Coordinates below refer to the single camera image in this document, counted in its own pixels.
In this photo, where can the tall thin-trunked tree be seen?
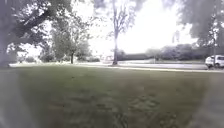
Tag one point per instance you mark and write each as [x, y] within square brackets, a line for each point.
[115, 50]

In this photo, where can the green grass lawn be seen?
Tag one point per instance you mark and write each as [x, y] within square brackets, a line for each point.
[100, 93]

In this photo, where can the small leafy tree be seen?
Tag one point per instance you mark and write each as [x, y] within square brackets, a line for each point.
[72, 55]

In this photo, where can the pale concrete path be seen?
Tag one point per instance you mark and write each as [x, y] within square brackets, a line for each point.
[160, 69]

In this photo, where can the grey asphalt road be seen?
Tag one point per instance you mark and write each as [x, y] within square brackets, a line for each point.
[166, 65]

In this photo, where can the long dark hedge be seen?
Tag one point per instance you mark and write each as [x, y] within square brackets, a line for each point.
[173, 52]

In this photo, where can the low bushes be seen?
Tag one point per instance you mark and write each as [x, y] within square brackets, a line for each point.
[46, 57]

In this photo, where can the white car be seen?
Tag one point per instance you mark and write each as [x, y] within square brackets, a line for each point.
[215, 61]

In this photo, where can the tall dark tree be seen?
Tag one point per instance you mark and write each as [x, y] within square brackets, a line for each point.
[206, 23]

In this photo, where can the large dark tree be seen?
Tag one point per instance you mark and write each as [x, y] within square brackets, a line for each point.
[4, 50]

